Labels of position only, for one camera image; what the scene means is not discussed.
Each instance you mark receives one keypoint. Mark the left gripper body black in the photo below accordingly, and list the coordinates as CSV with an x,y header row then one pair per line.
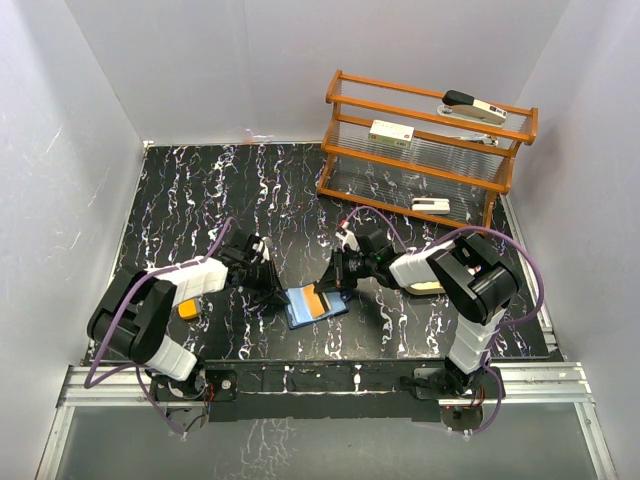
x,y
255,276

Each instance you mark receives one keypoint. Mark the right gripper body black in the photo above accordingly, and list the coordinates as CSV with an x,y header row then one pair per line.
x,y
349,268

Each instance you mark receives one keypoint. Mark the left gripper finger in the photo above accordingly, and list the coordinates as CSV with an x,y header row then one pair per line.
x,y
270,298
272,282

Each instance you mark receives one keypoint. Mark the orange credit card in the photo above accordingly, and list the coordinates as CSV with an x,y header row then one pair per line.
x,y
317,304

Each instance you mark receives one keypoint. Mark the blue card holder wallet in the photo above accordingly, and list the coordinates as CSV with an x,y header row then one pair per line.
x,y
297,315

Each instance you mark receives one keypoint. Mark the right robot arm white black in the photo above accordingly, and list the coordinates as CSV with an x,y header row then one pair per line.
x,y
476,279

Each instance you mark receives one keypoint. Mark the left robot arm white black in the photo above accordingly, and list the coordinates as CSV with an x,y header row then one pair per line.
x,y
131,318

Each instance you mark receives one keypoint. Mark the beige plastic tray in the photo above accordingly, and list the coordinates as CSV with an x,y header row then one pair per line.
x,y
426,288

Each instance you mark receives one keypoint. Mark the small white stapler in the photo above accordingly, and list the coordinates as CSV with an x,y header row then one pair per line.
x,y
431,206

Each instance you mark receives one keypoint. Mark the yellow grey small box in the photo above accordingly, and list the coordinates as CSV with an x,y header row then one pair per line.
x,y
188,310

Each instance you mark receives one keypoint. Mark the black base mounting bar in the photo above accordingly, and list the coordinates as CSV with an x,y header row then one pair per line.
x,y
420,390

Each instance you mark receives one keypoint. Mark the orange wooden shelf rack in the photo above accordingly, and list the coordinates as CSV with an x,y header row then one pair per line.
x,y
471,164

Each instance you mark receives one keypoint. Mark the white staples box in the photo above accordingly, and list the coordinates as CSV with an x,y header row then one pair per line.
x,y
391,134

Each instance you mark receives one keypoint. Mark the black beige stapler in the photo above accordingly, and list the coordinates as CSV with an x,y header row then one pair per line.
x,y
462,106

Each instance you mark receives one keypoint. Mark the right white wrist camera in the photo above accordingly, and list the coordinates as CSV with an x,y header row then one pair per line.
x,y
347,238

